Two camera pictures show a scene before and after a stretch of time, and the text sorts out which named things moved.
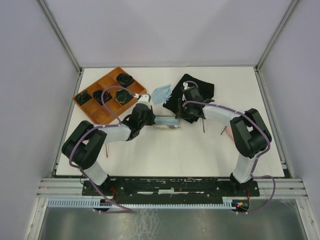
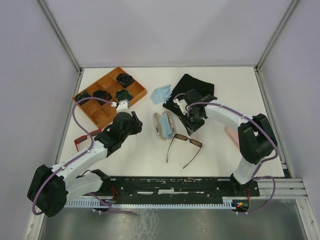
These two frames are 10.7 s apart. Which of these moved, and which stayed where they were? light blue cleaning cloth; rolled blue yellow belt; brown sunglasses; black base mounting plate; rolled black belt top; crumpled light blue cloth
Moved: light blue cleaning cloth; brown sunglasses
Stayed: rolled black belt top; crumpled light blue cloth; black base mounting plate; rolled blue yellow belt
